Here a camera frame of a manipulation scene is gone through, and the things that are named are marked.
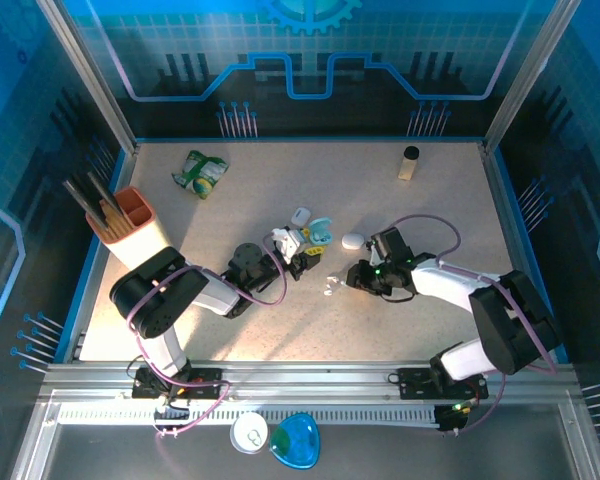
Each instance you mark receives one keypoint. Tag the blue oval earbud case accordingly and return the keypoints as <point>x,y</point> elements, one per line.
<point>322,227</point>

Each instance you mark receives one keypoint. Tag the white square earbud case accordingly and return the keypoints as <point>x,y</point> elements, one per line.
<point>300,216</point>

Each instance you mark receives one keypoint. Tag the white oval earbud case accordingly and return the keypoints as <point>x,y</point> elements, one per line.
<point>352,241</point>

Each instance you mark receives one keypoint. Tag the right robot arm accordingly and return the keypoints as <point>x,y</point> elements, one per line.
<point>515,320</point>

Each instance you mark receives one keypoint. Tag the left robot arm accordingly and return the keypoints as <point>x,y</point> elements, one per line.
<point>155,300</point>

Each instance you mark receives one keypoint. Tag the small bottle with black cap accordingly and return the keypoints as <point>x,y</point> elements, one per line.
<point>408,167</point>

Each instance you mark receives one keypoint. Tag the green and white snack bag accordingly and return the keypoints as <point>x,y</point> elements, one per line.
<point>202,172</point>

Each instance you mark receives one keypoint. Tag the orange and white utensil holder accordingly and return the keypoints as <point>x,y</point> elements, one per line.
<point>140,235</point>

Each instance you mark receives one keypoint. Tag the wooden chopstick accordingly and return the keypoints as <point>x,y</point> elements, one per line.
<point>111,222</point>
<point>122,222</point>

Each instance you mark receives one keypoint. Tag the black chopstick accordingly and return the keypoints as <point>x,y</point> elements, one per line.
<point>82,200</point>
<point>105,191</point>

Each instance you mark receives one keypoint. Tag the blue heart-shaped container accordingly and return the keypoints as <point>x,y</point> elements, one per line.
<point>295,442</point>

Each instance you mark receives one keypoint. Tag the white round lid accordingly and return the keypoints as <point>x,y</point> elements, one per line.
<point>250,433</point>

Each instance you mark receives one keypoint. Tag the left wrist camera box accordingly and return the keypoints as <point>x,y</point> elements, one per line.
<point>290,242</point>

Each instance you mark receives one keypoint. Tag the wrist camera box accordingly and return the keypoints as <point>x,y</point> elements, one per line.
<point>290,242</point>
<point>374,255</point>

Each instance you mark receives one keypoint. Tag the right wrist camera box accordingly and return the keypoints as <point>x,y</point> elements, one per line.
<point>374,255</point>

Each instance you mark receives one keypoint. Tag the aluminium mounting rail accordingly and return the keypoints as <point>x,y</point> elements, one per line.
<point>305,380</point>

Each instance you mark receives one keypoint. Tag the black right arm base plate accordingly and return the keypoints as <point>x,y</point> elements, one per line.
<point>415,384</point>

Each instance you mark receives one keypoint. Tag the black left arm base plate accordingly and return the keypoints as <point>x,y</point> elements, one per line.
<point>205,387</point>

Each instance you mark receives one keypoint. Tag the aluminium frame post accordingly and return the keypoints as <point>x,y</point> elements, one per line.
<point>527,80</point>
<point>91,80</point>

